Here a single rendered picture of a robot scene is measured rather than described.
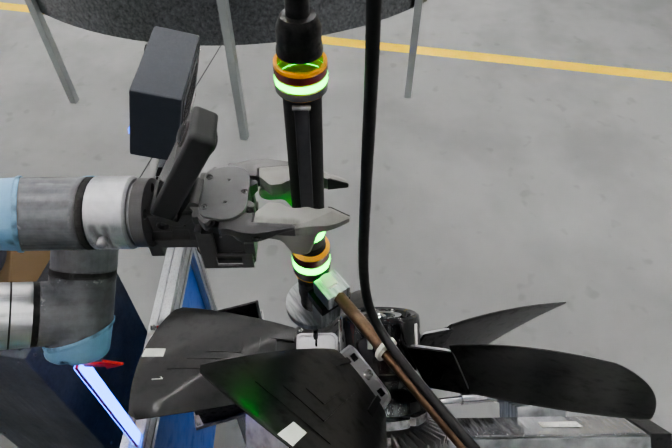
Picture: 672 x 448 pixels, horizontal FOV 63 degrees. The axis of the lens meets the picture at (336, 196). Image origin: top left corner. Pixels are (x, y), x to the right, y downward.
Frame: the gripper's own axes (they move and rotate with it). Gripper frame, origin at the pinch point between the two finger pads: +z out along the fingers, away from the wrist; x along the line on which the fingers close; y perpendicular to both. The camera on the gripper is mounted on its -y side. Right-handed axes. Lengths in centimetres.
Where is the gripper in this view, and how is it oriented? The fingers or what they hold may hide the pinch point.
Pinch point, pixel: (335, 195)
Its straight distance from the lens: 54.8
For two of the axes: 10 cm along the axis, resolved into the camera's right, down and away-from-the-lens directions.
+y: 0.0, 6.8, 7.4
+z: 10.0, -0.1, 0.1
